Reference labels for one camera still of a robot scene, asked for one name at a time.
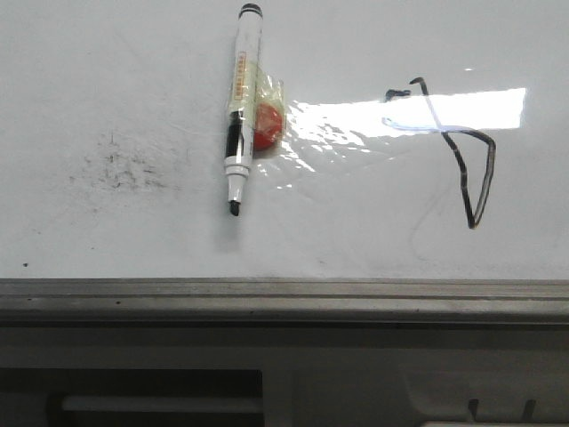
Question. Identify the white black whiteboard marker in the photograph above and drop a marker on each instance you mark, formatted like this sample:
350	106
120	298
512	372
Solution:
242	104

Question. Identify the grey whiteboard tray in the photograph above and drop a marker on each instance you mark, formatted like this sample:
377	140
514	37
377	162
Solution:
283	352

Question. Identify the red magnet taped to marker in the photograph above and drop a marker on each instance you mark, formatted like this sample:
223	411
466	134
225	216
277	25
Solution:
269	112

